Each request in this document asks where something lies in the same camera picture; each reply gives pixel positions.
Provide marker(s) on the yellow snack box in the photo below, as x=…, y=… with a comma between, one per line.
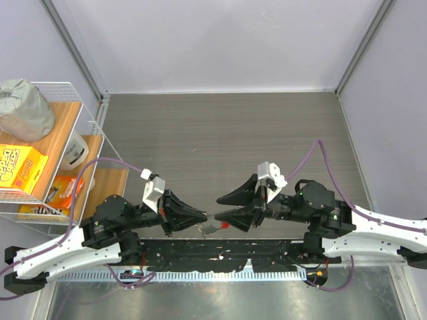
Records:
x=21, y=167

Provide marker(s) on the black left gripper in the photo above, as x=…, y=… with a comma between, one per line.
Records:
x=176, y=214

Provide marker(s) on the white pump bottle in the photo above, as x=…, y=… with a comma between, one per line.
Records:
x=75, y=153

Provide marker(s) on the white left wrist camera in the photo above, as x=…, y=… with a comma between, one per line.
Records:
x=153, y=190

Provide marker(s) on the orange snack box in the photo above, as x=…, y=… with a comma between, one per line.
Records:
x=59, y=195

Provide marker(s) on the yellow black candy bag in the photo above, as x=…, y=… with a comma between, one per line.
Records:
x=42, y=210

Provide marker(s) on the grey crumpled bag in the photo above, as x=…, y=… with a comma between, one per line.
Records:
x=25, y=112

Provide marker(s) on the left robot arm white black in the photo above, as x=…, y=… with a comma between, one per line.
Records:
x=107, y=237

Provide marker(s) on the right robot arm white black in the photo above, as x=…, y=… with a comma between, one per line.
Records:
x=335, y=228

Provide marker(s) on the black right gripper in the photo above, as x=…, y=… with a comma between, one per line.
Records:
x=243, y=216

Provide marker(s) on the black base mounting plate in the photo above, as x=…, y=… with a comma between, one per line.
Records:
x=226, y=256

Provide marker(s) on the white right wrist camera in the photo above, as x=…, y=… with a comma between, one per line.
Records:
x=270, y=177

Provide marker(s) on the white wire shelf rack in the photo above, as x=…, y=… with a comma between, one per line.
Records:
x=101, y=179

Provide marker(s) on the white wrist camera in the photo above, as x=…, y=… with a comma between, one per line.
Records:
x=270, y=177
x=153, y=190

